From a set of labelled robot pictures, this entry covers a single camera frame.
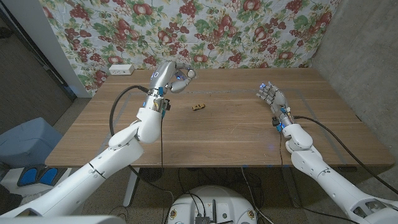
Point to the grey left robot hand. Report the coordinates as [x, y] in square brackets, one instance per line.
[164, 76]

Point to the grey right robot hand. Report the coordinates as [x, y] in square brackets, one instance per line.
[275, 97]

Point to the glass salt shaker metal cap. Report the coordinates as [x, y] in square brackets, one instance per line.
[191, 74]

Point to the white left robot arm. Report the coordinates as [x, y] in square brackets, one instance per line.
[124, 152]

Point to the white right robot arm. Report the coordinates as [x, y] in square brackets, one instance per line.
[314, 168]

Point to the small yellow toy car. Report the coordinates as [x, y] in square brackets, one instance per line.
[198, 107]

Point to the white power strip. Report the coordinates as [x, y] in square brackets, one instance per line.
[121, 69]

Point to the fruit print backdrop cloth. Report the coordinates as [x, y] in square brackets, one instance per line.
[217, 34]

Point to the dark grey table leg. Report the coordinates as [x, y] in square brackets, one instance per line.
[291, 186]

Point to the round black floor object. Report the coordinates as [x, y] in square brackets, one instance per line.
[152, 175]

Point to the white robot torso base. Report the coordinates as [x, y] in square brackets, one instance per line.
[214, 199]

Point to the white table leg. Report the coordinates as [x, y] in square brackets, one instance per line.
[131, 193]

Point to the blue-grey plastic bin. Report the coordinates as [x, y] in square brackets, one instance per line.
[28, 143]

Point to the white pedal unit blue pads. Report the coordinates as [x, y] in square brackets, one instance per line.
[40, 175]

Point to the white robot torso rim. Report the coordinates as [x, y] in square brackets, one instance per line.
[62, 220]

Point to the person's dark trouser leg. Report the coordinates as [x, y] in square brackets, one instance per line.
[9, 199]

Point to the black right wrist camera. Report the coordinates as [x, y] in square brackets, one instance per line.
[275, 121]

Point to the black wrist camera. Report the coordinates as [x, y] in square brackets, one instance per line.
[166, 105]
[275, 121]

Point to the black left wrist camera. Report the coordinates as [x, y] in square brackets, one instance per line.
[166, 105]

